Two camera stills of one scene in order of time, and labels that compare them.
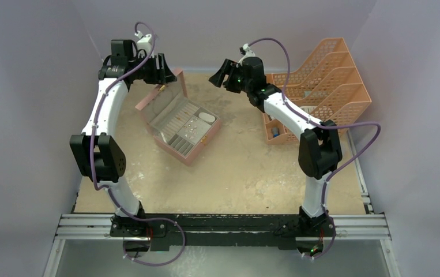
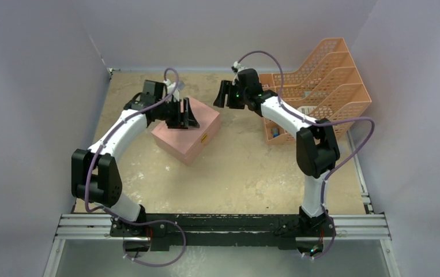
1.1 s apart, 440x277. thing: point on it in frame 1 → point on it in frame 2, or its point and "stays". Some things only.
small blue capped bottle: (275, 131) stays
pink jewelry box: (181, 126) stays
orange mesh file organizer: (328, 83) stays
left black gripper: (162, 75) → (181, 120)
